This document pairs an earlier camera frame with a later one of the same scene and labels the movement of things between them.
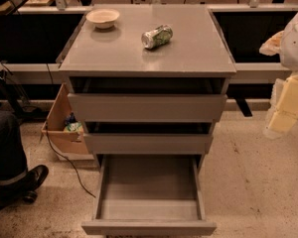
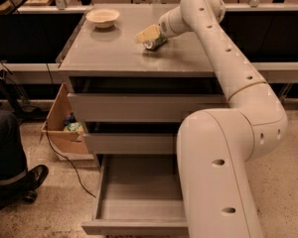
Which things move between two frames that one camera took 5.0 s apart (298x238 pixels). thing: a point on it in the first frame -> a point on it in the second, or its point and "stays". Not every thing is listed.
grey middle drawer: x=142 y=144 stays
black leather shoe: x=23 y=189 stays
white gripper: x=295 y=45 -> x=165 y=28
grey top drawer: x=146 y=107 stays
